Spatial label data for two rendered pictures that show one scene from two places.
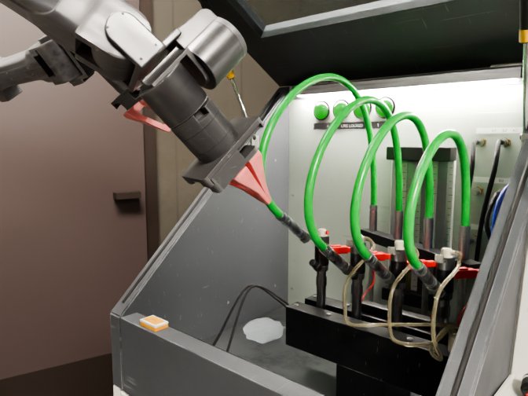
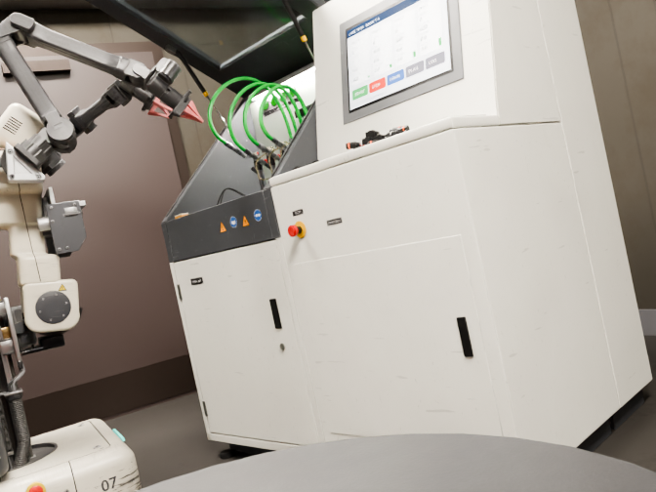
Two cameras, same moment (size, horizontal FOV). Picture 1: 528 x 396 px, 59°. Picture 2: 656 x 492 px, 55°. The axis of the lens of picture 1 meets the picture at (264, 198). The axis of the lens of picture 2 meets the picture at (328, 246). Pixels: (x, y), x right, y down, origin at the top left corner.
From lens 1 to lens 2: 1.68 m
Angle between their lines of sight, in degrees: 7
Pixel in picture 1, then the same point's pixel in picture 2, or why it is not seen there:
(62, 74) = (118, 101)
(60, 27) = (119, 72)
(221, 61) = (171, 72)
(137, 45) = (143, 72)
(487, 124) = not seen: hidden behind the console
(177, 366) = (192, 225)
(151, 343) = (181, 223)
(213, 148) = (174, 102)
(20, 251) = (102, 275)
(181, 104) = (160, 88)
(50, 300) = (129, 312)
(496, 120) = not seen: hidden behind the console
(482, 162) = not seen: hidden behind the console
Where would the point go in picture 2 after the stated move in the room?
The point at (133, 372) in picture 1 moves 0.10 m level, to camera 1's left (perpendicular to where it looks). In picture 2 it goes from (177, 246) to (152, 251)
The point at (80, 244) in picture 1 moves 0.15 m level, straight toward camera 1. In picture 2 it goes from (144, 266) to (145, 266)
